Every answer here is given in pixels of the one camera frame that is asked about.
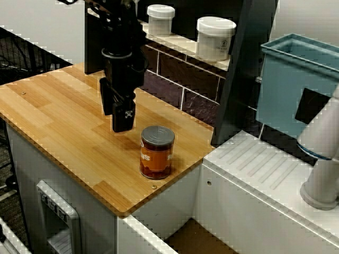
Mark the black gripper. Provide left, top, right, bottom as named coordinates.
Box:
left=99, top=53, right=147, bottom=133

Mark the brown beans can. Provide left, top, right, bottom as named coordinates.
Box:
left=139, top=125, right=176, bottom=180

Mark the white toy sink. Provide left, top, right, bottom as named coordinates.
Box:
left=116, top=129, right=339, bottom=254

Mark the black upright panel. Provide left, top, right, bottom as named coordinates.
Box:
left=84, top=0, right=107, bottom=76

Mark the plain white jar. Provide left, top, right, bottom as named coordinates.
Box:
left=146, top=4, right=176, bottom=37

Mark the white toy kitchen cabinet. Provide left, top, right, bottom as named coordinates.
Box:
left=3, top=115, right=205, bottom=254

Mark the gray toy dishwasher door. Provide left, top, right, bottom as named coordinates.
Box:
left=36, top=179, right=82, bottom=254

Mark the white jar with print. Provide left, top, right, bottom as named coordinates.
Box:
left=196, top=16, right=237, bottom=62

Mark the blue plastic bin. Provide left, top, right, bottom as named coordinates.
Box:
left=255, top=32, right=339, bottom=139

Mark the black square patch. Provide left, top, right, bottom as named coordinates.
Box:
left=295, top=87, right=332, bottom=125

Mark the gray toy faucet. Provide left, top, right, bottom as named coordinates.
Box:
left=296, top=84, right=339, bottom=212

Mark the white wall ledge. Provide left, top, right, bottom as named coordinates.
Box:
left=139, top=20, right=231, bottom=72

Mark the black wire rack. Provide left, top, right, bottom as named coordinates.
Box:
left=0, top=26, right=74, bottom=89

